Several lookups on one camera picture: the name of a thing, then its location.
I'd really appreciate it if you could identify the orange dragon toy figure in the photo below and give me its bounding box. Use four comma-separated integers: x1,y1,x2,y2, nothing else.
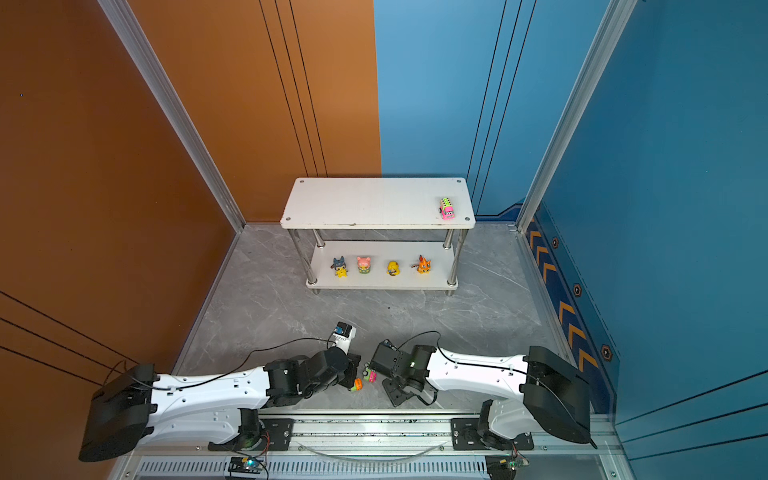
412,255,432,274

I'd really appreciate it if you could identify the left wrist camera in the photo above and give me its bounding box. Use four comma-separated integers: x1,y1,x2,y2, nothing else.
330,321,357,354

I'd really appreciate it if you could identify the left aluminium corner post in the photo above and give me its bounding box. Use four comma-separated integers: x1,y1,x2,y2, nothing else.
98,0,246,235

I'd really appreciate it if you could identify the right green circuit board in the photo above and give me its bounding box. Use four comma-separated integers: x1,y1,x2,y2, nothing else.
485,455,530,480

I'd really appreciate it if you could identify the yellow pikachu toy figure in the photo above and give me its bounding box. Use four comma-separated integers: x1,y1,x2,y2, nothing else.
331,256,348,278

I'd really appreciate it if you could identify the white two-tier shelf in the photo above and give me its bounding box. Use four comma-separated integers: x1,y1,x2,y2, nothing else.
280,177,476,294

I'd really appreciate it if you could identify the right aluminium corner post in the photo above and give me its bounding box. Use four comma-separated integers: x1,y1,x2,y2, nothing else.
516,0,637,234

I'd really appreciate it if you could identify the aluminium corner post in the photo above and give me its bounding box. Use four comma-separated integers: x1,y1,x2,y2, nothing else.
516,0,637,234
98,0,246,235

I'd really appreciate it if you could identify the pink green toy figure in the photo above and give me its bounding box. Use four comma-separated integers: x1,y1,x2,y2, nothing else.
356,256,372,274

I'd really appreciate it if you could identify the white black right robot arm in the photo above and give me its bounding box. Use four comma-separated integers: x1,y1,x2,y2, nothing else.
367,340,595,451

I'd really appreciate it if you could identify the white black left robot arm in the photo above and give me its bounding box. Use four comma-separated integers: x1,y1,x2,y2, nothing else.
78,346,361,463

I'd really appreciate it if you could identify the green circuit board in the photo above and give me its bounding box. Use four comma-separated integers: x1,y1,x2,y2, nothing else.
485,455,530,480
227,456,270,479

